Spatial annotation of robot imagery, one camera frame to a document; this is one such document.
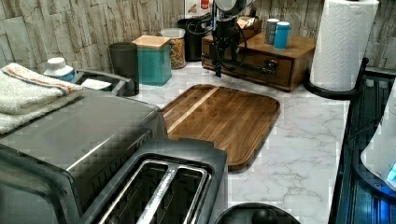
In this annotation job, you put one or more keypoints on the wooden drawer box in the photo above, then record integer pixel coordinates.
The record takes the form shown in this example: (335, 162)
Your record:
(274, 59)

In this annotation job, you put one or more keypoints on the blue pepper shaker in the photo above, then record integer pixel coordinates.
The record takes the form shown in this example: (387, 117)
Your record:
(282, 34)

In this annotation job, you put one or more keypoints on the teal canister with wooden lid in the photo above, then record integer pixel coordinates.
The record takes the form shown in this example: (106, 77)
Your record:
(154, 64)

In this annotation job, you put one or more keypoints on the black utensil crock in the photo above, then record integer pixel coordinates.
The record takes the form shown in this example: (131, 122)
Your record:
(194, 32)

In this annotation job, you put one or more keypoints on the black cup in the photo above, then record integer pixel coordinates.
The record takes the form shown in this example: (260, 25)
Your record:
(123, 56)

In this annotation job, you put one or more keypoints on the black paper towel holder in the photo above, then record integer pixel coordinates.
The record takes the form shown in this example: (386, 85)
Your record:
(339, 94)

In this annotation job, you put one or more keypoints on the red and white box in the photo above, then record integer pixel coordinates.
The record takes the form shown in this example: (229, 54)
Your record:
(196, 8)

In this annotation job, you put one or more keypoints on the silver toaster oven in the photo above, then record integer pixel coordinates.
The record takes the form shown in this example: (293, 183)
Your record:
(54, 167)

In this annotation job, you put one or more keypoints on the grey salt shaker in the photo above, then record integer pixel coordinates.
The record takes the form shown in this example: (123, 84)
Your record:
(271, 31)

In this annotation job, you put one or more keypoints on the white paper towel roll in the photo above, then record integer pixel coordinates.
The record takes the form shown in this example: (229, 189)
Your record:
(343, 36)

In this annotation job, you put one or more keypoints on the clear jar with cereal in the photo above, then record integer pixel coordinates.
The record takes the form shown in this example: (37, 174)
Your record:
(177, 46)

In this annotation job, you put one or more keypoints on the black drawer handle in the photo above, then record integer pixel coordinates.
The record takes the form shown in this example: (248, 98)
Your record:
(269, 67)

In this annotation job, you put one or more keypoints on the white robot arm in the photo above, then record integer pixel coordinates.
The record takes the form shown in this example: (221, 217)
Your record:
(312, 122)

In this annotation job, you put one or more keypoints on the wooden cutting board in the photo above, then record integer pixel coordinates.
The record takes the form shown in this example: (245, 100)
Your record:
(235, 121)

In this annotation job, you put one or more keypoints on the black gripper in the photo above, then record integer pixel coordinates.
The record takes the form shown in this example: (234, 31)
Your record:
(226, 39)

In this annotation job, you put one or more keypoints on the black two-slot toaster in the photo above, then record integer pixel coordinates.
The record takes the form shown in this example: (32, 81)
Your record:
(165, 182)

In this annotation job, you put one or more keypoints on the black round appliance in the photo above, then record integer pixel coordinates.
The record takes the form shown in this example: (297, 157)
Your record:
(255, 213)

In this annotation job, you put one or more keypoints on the white striped folded towel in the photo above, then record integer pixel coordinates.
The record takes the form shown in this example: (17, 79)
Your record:
(26, 95)

